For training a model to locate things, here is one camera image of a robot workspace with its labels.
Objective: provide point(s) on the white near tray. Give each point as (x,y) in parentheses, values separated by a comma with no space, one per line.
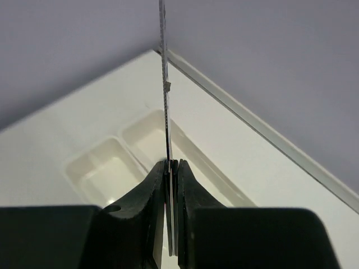
(104,172)

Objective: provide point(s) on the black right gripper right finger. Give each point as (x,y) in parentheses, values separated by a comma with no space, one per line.
(194,206)

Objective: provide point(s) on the steel knife dark marbled handle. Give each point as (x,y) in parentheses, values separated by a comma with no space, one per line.
(173,249)

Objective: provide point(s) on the aluminium table edge rail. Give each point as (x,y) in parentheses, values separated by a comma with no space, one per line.
(267,132)

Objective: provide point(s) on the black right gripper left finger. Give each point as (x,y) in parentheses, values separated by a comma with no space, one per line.
(129,232)

